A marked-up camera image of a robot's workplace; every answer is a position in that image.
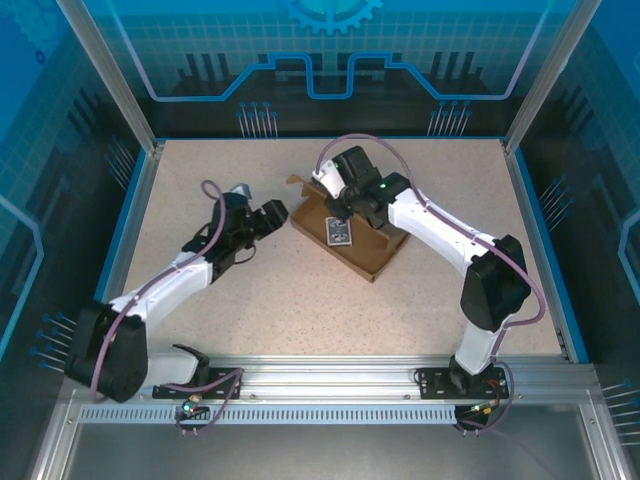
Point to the brown cardboard paper box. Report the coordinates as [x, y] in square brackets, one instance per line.
[370, 250]

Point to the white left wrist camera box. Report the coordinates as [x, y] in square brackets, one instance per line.
[240, 192]

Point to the aluminium mounting rail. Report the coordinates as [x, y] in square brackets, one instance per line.
[325, 375]

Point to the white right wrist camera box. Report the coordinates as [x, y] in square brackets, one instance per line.
[330, 177]

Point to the blue playing card deck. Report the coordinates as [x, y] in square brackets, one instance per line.
[338, 234]

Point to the blue table edge border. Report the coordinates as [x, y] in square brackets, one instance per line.
[579, 350]

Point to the grey metal lower tray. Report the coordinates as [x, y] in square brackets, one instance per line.
[325, 450]

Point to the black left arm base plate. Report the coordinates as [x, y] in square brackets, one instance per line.
[165, 391]

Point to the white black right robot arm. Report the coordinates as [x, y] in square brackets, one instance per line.
[435, 225]

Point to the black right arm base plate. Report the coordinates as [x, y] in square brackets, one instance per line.
[432, 382]

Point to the aluminium frame post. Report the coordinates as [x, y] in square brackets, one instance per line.
[115, 75]
[548, 75]

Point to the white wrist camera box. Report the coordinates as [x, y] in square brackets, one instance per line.
[240, 192]
[330, 177]

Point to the yellow power connector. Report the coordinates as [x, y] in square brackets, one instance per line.
[191, 400]
[482, 407]

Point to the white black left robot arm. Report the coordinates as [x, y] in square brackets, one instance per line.
[165, 287]

